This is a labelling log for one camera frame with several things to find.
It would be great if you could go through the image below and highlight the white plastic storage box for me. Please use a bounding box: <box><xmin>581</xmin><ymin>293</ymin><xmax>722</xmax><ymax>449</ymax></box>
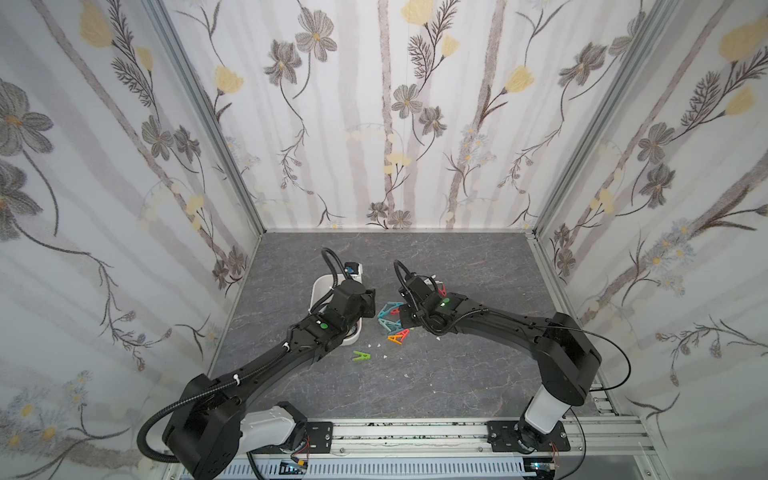
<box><xmin>308</xmin><ymin>274</ymin><xmax>363</xmax><ymax>346</ymax></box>

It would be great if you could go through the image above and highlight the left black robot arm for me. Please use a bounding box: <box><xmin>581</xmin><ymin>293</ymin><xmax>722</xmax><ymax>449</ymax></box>
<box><xmin>136</xmin><ymin>247</ymin><xmax>376</xmax><ymax>479</ymax></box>

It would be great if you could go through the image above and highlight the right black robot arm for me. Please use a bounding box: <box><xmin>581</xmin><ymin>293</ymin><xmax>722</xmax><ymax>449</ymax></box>
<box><xmin>393</xmin><ymin>260</ymin><xmax>632</xmax><ymax>454</ymax></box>

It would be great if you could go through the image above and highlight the teal clothespin upper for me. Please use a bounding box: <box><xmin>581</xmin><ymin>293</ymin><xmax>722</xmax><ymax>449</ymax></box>
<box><xmin>378</xmin><ymin>302</ymin><xmax>404</xmax><ymax>321</ymax></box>

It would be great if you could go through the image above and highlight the mint clothespin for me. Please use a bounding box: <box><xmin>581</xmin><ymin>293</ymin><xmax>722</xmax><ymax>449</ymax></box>
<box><xmin>378</xmin><ymin>318</ymin><xmax>403</xmax><ymax>335</ymax></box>

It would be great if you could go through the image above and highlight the orange clothespin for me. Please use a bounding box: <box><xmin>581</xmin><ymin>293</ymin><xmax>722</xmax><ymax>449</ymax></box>
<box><xmin>387</xmin><ymin>329</ymin><xmax>410</xmax><ymax>345</ymax></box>

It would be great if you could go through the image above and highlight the green clothespin lower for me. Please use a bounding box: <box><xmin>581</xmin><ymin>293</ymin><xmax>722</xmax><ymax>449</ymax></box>
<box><xmin>352</xmin><ymin>351</ymin><xmax>371</xmax><ymax>362</ymax></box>

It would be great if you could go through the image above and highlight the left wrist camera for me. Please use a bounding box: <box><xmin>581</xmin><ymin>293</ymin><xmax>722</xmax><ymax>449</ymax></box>
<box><xmin>343</xmin><ymin>261</ymin><xmax>363</xmax><ymax>283</ymax></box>

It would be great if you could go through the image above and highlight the white cable duct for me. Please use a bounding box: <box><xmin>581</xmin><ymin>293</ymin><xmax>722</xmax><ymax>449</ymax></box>
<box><xmin>255</xmin><ymin>457</ymin><xmax>536</xmax><ymax>479</ymax></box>

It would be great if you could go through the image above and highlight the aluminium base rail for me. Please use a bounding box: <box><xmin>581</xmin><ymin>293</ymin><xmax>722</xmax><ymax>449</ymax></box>
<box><xmin>158</xmin><ymin>416</ymin><xmax>667</xmax><ymax>480</ymax></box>

